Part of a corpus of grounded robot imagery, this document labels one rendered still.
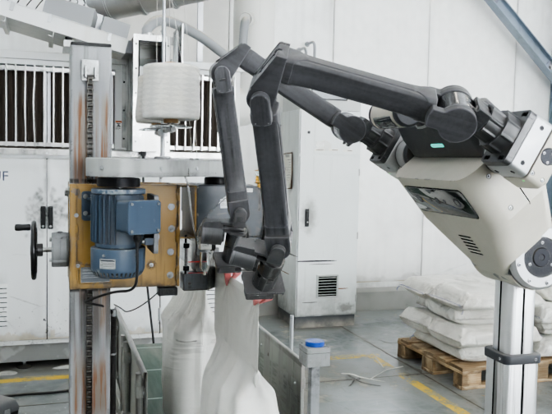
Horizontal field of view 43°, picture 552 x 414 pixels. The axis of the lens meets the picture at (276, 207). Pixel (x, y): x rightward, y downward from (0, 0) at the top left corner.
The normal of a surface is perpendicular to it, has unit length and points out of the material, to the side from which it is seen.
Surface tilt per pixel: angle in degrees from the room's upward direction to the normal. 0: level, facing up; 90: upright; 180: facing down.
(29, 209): 90
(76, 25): 90
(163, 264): 90
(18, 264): 90
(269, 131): 130
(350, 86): 119
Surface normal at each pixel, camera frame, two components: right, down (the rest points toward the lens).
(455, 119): -0.11, 0.58
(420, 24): 0.30, 0.07
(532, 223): 0.55, 0.48
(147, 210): 0.68, 0.06
